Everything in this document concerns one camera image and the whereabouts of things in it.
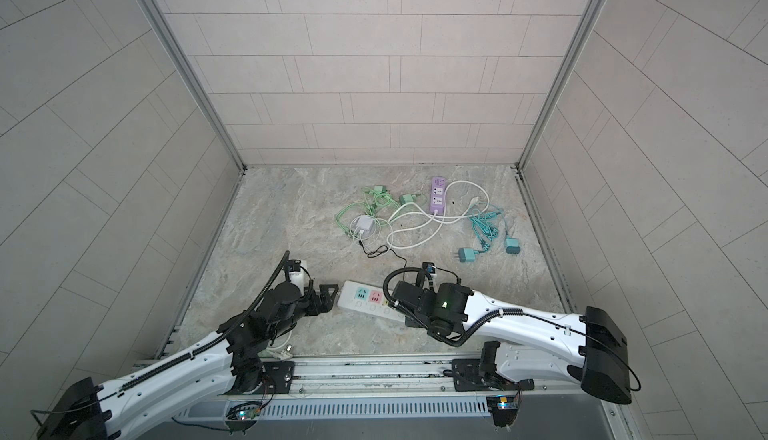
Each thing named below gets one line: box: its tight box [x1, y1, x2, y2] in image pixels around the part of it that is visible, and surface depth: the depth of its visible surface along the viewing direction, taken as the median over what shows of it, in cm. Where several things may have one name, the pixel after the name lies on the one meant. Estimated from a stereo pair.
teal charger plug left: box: [458, 248, 479, 263], surface depth 93 cm
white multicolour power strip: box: [337, 280, 406, 322], surface depth 82 cm
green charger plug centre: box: [399, 194, 417, 205], surface depth 107 cm
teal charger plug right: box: [506, 238, 521, 255], surface depth 95 cm
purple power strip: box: [430, 177, 446, 214], surface depth 107 cm
